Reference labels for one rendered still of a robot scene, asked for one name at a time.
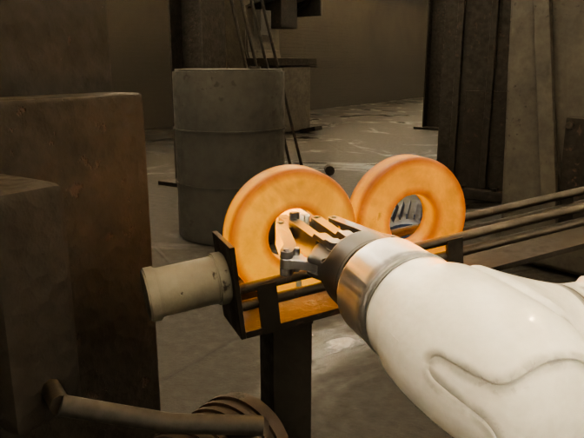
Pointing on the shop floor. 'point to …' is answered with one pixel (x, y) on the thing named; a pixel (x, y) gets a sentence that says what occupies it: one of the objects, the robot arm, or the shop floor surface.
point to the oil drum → (223, 141)
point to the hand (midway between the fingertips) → (292, 219)
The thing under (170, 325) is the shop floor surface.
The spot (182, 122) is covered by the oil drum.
